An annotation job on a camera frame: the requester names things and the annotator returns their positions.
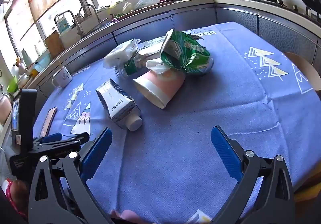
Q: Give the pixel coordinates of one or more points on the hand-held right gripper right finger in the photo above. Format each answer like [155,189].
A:
[225,156]

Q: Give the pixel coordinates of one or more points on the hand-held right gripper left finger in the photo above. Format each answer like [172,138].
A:
[97,156]

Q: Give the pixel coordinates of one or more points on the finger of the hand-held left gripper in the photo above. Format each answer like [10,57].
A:
[53,137]
[75,140]

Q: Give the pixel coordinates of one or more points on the white toothpaste tube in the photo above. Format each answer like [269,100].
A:
[117,106]

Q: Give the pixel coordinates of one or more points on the yellow brown printed box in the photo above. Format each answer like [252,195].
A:
[200,217]

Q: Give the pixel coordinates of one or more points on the clear bottle with green label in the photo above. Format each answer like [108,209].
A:
[130,69]

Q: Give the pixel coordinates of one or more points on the pink paper cup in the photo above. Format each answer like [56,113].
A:
[160,86]

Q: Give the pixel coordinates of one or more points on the white tissue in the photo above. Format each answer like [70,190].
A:
[158,66]

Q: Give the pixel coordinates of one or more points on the green snack bag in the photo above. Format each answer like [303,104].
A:
[190,51]

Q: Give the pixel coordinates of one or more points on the round tan waste bin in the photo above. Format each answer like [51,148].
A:
[304,68]

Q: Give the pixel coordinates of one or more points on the person's left forearm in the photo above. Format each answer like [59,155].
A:
[17,196]

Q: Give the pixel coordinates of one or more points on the phone in pink case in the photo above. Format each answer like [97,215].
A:
[49,118]

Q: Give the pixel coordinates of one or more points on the blue printed tablecloth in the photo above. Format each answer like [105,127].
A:
[188,138]

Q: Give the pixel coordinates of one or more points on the white mug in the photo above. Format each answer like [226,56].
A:
[62,78]

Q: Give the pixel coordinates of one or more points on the wooden stick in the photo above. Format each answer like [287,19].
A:
[60,64]

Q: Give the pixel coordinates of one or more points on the pink cloth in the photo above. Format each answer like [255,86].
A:
[128,216]

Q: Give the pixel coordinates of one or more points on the wooden cutting board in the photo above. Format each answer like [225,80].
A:
[54,43]

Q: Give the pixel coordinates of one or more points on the blue dish soap bottle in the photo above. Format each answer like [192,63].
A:
[62,24]

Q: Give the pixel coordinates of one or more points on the steel faucet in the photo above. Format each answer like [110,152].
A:
[75,19]
[96,13]

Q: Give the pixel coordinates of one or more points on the grey kitchen cabinets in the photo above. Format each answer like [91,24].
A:
[195,16]

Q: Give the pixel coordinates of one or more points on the clear plastic bag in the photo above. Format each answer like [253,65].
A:
[148,1]

